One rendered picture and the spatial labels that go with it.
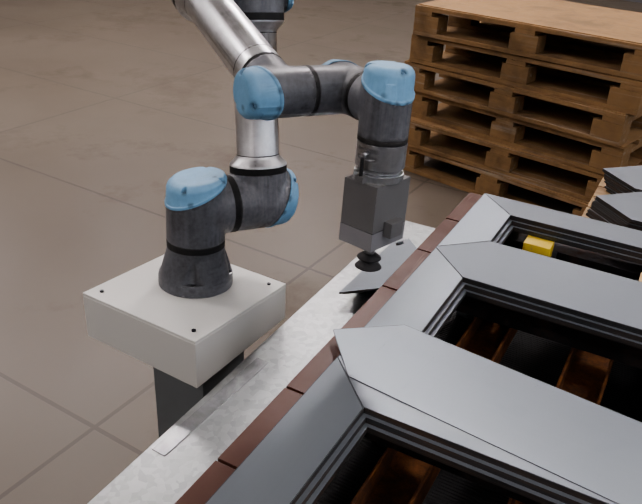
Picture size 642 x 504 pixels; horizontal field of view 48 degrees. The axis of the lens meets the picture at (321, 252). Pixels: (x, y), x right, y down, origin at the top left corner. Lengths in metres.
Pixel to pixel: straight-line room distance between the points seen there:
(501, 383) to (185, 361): 0.56
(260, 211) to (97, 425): 1.13
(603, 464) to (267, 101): 0.68
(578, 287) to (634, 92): 2.13
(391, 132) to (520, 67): 2.71
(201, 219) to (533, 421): 0.70
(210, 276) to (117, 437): 0.98
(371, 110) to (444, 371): 0.43
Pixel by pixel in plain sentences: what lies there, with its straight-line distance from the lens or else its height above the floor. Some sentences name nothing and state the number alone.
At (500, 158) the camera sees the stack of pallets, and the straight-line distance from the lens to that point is 3.84.
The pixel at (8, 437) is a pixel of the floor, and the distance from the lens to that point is 2.39.
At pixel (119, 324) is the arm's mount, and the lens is 1.44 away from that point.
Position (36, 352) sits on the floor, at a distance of 2.70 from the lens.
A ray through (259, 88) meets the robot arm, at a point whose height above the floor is 1.26.
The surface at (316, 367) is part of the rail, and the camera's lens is 1.18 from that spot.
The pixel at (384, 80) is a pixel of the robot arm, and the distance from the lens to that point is 1.02.
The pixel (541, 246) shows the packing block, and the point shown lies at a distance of 1.67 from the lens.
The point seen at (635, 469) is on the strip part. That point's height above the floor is 0.85.
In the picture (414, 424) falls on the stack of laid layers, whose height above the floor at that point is 0.85.
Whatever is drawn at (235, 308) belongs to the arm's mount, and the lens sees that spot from 1.40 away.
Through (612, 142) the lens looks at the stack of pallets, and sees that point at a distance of 3.58.
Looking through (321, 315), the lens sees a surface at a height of 0.68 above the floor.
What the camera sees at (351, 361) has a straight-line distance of 1.16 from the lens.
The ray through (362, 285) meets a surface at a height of 0.72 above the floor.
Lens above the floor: 1.55
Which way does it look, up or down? 29 degrees down
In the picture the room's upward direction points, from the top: 3 degrees clockwise
